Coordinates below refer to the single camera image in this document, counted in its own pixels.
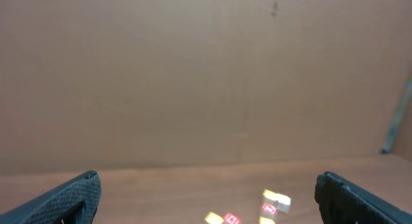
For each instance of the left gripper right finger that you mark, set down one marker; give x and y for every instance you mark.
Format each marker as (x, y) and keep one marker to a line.
(342, 202)

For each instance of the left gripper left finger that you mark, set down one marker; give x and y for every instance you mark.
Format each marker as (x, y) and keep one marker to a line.
(75, 201)

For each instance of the white block top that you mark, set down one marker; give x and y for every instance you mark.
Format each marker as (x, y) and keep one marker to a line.
(283, 202)

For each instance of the red C block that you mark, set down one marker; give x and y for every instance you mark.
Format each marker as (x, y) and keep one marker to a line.
(268, 210)

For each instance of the yellow block top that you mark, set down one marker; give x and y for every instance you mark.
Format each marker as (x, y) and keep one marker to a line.
(269, 196)

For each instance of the yellow block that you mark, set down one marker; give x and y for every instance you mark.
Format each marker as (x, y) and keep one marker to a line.
(269, 196)
(263, 220)
(213, 218)

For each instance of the yellow block middle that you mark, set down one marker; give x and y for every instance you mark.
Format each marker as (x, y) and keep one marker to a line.
(263, 220)

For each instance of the red letter block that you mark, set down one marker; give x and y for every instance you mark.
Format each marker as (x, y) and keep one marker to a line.
(230, 218)

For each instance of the cardboard box edge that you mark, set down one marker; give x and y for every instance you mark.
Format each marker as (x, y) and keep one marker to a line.
(100, 84)

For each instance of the yellow block left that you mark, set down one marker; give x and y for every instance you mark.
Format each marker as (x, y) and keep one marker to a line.
(213, 218)

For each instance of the green pole at wall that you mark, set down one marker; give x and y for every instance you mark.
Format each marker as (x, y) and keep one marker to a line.
(397, 118)

